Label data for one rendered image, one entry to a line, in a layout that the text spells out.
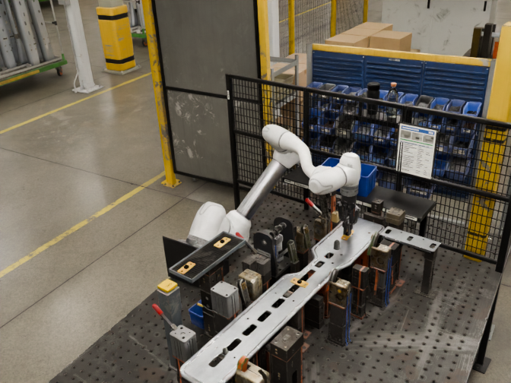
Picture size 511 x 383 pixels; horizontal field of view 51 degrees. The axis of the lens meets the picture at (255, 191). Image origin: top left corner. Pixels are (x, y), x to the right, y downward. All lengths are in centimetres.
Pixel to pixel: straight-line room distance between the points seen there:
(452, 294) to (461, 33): 631
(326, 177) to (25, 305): 268
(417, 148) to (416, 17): 605
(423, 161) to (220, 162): 251
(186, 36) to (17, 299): 255
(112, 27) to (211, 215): 717
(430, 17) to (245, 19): 489
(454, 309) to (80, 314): 254
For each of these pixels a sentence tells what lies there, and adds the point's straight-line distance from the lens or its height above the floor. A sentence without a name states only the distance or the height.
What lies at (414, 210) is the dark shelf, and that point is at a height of 103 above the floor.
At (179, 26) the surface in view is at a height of 162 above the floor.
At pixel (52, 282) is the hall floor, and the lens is 457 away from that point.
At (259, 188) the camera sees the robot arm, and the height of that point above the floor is 110.
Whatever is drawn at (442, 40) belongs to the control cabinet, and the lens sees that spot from 900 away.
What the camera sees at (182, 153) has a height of 39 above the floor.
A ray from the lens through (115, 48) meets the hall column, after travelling 992.
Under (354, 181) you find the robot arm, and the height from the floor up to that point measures 135.
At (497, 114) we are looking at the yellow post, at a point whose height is 157.
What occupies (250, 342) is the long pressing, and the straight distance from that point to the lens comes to 224.
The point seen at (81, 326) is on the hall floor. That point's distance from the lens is 406.
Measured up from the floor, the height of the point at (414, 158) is 126.
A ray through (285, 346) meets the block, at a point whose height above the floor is 103.
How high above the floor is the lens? 255
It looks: 28 degrees down
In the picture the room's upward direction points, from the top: 3 degrees counter-clockwise
